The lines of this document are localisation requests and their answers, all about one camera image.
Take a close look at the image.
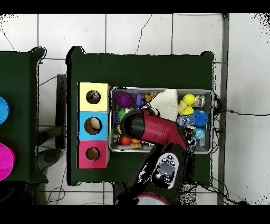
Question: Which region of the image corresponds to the cream white cloth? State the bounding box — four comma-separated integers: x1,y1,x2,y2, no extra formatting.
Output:
149,88,179,122

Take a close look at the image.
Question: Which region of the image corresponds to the colourful polka dot cloth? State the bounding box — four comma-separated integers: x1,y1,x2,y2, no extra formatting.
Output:
86,90,101,104

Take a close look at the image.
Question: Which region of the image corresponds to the wooden box with three holes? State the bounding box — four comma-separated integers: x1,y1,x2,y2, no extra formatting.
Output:
76,82,111,169

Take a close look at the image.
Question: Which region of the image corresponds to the silver mesh bin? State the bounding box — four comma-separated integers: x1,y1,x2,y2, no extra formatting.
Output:
108,86,215,154

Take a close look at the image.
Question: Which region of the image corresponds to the green spiky ball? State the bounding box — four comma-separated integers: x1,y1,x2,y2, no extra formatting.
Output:
118,107,134,119

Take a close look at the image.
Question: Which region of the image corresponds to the purple-blue toy brick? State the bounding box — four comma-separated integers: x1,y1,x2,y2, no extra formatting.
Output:
136,92,145,106

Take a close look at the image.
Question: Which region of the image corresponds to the purple knobbly ball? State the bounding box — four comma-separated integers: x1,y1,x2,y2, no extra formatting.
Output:
114,90,134,108

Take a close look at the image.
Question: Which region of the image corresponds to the dark green table cloth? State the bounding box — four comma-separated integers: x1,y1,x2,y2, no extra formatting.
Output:
0,47,48,183
66,46,216,188

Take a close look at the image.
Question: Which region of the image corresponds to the plain yellow ball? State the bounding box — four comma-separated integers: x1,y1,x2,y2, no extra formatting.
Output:
182,93,196,106

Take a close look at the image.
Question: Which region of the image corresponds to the light blue spiky ball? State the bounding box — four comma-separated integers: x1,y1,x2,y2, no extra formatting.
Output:
192,109,209,127

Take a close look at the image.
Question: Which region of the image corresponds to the blue globe ball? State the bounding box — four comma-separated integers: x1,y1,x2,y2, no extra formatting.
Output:
194,127,206,140

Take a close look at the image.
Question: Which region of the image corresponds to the blue round lid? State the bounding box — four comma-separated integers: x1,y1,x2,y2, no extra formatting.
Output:
0,96,11,125

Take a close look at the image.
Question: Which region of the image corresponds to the pink round lid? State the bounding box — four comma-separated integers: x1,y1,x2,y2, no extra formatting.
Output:
0,142,15,181

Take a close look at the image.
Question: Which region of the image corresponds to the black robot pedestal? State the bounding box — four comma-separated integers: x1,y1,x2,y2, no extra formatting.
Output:
112,182,136,205

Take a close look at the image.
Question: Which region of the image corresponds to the black cable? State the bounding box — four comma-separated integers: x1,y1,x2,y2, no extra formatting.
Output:
213,109,270,116

